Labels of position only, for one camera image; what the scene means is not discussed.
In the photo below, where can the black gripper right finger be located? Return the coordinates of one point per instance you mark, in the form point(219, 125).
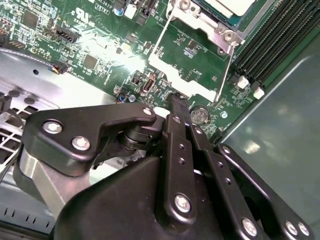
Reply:
point(225, 175)

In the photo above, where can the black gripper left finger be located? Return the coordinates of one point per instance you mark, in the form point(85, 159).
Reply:
point(75, 135)

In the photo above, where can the silver CPU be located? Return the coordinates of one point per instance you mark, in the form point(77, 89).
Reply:
point(225, 6)

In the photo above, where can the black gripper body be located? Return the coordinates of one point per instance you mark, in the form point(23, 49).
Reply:
point(112, 212)

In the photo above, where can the metal socket cover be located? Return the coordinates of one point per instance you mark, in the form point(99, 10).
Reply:
point(160, 63)

